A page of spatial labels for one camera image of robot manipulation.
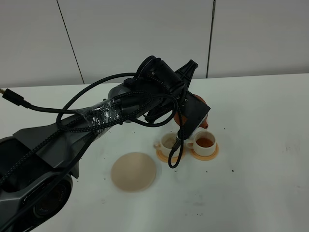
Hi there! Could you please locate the white teacup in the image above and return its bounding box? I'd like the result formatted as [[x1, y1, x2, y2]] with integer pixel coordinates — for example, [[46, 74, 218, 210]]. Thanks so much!
[[186, 130, 217, 157], [154, 132, 177, 158]]

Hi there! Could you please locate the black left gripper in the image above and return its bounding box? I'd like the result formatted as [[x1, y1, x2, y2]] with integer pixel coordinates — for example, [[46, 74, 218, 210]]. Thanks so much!
[[136, 57, 198, 116]]

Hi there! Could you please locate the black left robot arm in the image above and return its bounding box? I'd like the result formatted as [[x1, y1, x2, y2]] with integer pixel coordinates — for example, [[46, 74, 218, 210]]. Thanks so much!
[[0, 56, 209, 232]]

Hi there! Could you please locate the orange cup coaster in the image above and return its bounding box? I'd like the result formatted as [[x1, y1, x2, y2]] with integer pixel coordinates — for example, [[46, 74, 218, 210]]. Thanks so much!
[[189, 144, 219, 161], [155, 146, 180, 163]]

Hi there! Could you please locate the right white teacup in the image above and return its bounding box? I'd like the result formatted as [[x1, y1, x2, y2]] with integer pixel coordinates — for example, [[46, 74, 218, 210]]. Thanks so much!
[[186, 130, 217, 157]]

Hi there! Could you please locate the beige round teapot coaster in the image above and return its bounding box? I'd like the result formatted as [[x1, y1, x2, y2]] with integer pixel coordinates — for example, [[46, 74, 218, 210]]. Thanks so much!
[[111, 152, 157, 192]]

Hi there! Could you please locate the left white teacup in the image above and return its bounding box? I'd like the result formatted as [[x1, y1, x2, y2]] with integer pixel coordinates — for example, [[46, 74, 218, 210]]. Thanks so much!
[[154, 132, 177, 158]]

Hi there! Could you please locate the black braided camera cable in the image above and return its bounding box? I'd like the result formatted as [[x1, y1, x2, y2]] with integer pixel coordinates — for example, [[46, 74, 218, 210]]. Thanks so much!
[[0, 56, 191, 232]]

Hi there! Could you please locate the left orange cup coaster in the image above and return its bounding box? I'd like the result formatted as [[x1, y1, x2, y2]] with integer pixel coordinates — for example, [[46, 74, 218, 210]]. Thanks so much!
[[155, 146, 180, 163]]

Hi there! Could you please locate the brown clay teapot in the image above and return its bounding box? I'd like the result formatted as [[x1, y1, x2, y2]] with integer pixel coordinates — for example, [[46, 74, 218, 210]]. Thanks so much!
[[173, 94, 210, 129]]

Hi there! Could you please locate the right orange cup coaster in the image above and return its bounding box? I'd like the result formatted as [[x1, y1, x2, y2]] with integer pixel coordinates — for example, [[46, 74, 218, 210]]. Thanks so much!
[[189, 144, 219, 161]]

